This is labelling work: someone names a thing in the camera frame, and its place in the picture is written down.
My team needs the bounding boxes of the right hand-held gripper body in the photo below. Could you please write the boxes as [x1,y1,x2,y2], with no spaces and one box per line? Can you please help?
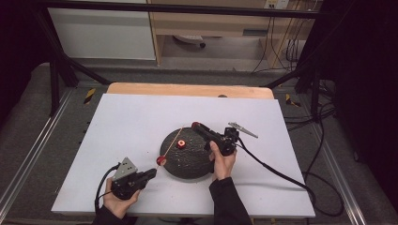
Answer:
[205,122,259,157]

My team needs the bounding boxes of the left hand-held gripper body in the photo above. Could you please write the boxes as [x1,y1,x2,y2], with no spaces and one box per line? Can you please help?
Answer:
[111,157,148,201]

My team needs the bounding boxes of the thin wooden skewer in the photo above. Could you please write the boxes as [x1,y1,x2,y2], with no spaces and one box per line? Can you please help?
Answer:
[155,127,184,171]

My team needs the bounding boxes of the round black textured plate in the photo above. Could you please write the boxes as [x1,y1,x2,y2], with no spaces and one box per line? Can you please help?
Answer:
[160,127,220,180]

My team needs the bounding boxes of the person's right hand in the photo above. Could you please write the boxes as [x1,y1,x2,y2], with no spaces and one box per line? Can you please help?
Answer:
[208,140,237,183]

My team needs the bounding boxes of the person's left hand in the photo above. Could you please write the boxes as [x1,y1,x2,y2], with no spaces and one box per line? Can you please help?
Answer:
[102,177,142,220]

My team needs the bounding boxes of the wooden table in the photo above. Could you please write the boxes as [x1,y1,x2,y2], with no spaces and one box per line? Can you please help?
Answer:
[106,82,275,100]

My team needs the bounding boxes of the white table board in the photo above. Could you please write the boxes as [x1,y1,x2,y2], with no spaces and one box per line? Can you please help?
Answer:
[51,93,316,218]

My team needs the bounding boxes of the yellow black floor tape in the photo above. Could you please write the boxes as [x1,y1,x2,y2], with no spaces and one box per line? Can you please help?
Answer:
[284,93,302,108]
[83,87,97,105]

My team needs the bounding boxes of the white chair base with caster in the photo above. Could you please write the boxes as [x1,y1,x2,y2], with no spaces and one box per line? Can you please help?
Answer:
[173,34,207,50]

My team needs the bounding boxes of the light wooden desk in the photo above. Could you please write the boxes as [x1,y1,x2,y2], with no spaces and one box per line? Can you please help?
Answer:
[146,0,318,68]

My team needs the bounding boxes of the white cabinet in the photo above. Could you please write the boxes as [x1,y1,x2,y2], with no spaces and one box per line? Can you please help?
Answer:
[45,0,157,61]

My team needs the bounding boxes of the black curtain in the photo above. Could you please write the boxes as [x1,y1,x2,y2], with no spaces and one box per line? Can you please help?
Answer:
[304,0,398,214]
[0,0,48,126]

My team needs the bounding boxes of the left hand-held gripper black cable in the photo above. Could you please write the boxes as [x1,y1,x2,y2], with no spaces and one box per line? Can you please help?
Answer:
[94,162,122,214]

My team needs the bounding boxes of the hand-held gripper black cable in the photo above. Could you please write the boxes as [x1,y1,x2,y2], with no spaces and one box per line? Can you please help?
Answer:
[234,142,345,218]
[94,162,122,214]

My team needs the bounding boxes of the right hand-held gripper black cable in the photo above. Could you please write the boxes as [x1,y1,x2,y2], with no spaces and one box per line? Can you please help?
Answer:
[234,142,345,218]

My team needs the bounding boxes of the bundle of black floor cables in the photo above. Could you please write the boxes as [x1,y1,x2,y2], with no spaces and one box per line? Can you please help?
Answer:
[283,79,337,132]

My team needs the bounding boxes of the aluminium floor rail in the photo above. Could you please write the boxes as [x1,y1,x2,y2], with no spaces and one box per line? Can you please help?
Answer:
[308,118,369,225]
[0,88,74,214]

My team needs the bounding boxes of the black hanging cables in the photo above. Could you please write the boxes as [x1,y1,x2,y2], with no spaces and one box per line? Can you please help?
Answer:
[252,8,309,74]

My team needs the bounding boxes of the black metal frame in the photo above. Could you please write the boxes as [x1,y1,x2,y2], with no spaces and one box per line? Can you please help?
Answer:
[31,0,332,118]

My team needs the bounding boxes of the white wall socket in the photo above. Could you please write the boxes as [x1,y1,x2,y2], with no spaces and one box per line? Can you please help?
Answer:
[264,0,290,10]

